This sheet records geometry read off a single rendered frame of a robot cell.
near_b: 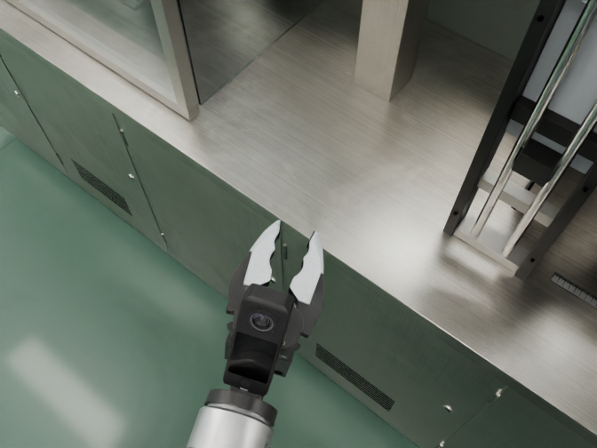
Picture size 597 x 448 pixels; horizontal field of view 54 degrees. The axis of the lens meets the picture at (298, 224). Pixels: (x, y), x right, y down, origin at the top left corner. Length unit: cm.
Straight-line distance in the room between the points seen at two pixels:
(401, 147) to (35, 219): 151
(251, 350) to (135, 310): 148
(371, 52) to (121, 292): 125
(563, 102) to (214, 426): 57
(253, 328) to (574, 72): 49
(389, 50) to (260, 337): 74
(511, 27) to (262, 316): 97
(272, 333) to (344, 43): 92
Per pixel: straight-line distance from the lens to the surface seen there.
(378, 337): 126
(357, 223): 105
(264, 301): 51
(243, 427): 56
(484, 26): 137
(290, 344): 59
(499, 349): 100
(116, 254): 213
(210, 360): 191
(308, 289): 61
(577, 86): 79
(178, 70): 111
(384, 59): 117
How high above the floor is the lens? 180
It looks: 59 degrees down
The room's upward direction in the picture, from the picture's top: straight up
